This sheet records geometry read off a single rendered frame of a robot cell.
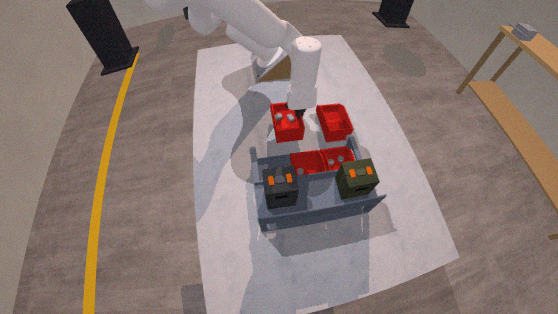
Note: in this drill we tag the red bin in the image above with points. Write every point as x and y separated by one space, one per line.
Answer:
333 153
309 161
337 119
289 134

